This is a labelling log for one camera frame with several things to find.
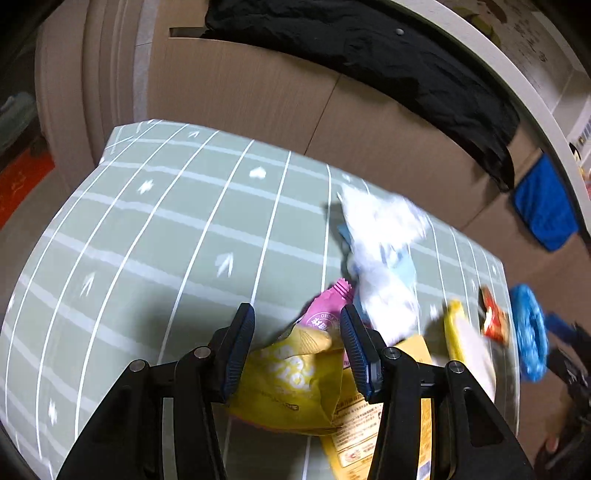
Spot yellow pink chip bag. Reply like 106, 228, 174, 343
228, 278, 355, 435

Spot orange snack package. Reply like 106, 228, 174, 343
321, 334, 432, 479

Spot blue trash bag bin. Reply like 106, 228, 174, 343
510, 284, 549, 382

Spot white kitchen countertop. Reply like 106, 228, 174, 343
393, 0, 590, 233

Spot small red snack wrapper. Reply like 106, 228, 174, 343
480, 286, 510, 347

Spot yellow rimmed white lid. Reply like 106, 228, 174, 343
444, 299, 496, 401

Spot white blue crumpled plastic bag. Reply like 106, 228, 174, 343
338, 185, 428, 346

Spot blue hanging towel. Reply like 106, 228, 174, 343
512, 153, 579, 252

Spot red floor mat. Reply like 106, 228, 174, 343
0, 148, 55, 228

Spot black hanging garment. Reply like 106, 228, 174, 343
204, 1, 520, 192

